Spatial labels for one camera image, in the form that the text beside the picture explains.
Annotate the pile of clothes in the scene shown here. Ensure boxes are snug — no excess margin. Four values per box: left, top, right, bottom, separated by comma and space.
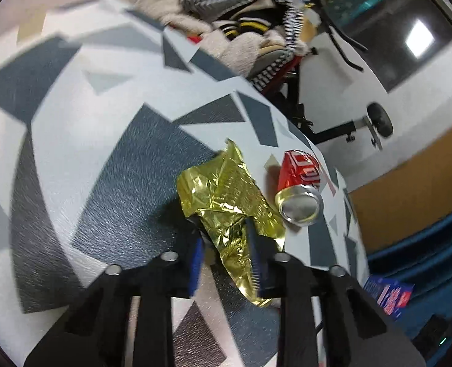
134, 0, 314, 79

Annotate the geometric patterned tablecloth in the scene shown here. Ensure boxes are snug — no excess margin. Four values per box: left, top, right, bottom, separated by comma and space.
0, 0, 370, 367

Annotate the dark framed window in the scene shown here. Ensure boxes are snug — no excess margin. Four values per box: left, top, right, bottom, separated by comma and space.
283, 0, 452, 92

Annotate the red garment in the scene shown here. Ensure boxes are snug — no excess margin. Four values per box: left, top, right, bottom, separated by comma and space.
275, 55, 303, 81

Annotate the black device with green light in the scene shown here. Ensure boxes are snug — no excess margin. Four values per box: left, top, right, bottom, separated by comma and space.
413, 315, 452, 352

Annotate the dark jacket with yellow stripes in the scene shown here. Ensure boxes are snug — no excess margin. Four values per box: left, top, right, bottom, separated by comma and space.
211, 2, 288, 43

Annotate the blue cardboard box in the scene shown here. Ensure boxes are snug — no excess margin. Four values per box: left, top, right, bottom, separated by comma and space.
364, 275, 416, 320

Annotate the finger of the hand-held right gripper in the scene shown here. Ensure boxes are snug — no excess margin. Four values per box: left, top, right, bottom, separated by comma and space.
23, 233, 205, 367
244, 217, 427, 367

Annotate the gold foil wrapper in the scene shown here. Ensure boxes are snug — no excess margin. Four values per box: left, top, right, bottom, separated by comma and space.
177, 138, 287, 308

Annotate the black wheeled cart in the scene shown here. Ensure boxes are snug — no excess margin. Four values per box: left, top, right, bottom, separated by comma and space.
264, 0, 395, 151

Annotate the wooden door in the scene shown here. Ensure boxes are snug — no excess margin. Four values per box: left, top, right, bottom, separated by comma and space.
348, 117, 452, 255

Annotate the red drink can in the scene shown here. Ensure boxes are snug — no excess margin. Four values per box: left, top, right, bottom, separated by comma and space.
275, 150, 323, 225

